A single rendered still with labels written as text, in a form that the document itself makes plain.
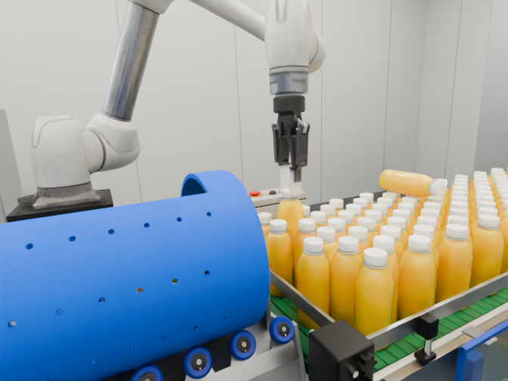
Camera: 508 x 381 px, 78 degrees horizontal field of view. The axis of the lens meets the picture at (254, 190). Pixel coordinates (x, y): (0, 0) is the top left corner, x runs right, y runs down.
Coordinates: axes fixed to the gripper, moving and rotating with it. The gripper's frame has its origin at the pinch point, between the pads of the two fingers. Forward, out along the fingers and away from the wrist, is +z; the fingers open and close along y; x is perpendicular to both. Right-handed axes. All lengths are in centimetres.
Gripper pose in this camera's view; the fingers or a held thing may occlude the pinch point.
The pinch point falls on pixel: (290, 181)
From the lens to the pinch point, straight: 78.3
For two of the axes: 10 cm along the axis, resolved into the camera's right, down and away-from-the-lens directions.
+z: 0.4, 9.7, 2.3
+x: 8.9, -1.4, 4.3
